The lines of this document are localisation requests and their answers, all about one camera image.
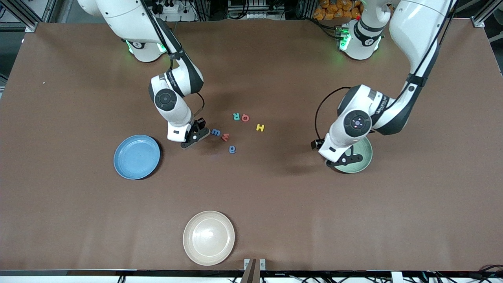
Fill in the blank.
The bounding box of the grey base connector box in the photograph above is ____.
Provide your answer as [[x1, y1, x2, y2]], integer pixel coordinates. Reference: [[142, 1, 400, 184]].
[[335, 24, 351, 51]]

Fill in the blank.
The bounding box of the green plate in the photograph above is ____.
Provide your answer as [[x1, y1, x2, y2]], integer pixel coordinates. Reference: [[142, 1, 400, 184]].
[[333, 136, 373, 174]]

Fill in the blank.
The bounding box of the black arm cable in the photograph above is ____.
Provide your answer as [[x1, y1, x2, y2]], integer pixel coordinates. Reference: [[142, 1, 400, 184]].
[[140, 0, 206, 118], [314, 0, 458, 141]]

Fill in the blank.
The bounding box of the aluminium frame post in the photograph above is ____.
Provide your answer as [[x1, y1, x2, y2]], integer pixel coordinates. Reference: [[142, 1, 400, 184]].
[[472, 0, 503, 28], [0, 0, 53, 33]]

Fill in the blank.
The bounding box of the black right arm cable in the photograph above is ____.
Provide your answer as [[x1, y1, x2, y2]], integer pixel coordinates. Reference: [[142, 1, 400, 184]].
[[140, 0, 206, 118]]

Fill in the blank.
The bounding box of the pile of orange packets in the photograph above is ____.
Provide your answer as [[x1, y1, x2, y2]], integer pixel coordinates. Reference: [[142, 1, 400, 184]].
[[313, 0, 363, 21]]

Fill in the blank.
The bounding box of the small metal bracket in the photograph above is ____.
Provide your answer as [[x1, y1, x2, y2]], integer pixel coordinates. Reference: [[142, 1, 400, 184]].
[[244, 258, 266, 272]]

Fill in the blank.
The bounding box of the grey power strip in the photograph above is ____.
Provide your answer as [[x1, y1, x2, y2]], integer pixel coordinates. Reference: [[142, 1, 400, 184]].
[[227, 0, 284, 20]]

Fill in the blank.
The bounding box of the white power strip with plugs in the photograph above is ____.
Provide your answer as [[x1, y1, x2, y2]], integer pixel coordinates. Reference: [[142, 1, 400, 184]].
[[156, 0, 197, 22]]

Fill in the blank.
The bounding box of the beige plate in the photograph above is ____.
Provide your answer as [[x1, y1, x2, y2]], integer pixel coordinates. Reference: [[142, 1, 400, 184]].
[[183, 211, 235, 266]]

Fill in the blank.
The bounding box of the black cable bundle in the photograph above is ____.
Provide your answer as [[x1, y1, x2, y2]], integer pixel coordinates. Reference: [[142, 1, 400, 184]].
[[464, 264, 503, 283]]

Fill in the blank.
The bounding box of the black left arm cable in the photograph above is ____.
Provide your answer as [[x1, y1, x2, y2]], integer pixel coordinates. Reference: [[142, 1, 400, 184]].
[[314, 0, 458, 141]]

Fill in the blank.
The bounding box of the blue plate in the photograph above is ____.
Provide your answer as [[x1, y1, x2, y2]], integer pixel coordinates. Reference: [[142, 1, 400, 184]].
[[113, 135, 161, 180]]

